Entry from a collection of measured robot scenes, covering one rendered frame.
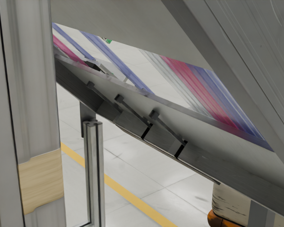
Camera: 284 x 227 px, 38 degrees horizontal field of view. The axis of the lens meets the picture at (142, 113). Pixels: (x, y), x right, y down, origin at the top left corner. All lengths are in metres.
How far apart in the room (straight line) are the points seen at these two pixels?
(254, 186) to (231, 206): 0.85
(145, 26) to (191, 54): 0.05
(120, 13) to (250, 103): 0.18
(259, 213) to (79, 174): 1.10
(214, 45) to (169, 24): 0.13
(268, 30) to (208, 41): 0.05
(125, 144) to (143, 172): 0.33
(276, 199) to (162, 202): 1.22
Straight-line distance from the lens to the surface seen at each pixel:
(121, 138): 2.47
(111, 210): 1.86
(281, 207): 0.72
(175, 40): 0.38
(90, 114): 1.13
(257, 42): 0.27
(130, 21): 0.42
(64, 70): 0.98
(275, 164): 0.60
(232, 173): 0.77
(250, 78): 0.27
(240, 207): 1.57
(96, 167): 1.16
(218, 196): 1.60
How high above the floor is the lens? 1.09
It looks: 22 degrees down
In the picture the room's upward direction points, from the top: 1 degrees clockwise
